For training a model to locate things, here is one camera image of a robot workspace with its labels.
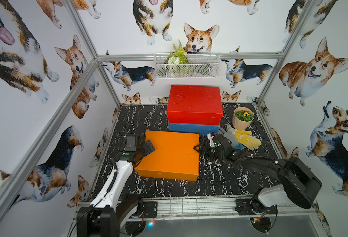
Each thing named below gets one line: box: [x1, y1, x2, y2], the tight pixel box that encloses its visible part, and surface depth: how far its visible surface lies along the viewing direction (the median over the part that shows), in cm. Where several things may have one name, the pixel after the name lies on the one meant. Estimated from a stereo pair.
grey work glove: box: [217, 124, 239, 147], surface depth 102 cm
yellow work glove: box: [234, 129, 262, 151], surface depth 100 cm
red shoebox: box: [167, 85, 223, 126], surface depth 94 cm
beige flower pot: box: [231, 106, 256, 131], surface depth 100 cm
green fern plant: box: [167, 39, 189, 66], surface depth 84 cm
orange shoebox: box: [134, 130, 200, 182], surface depth 82 cm
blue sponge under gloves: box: [232, 142, 244, 150], surface depth 97 cm
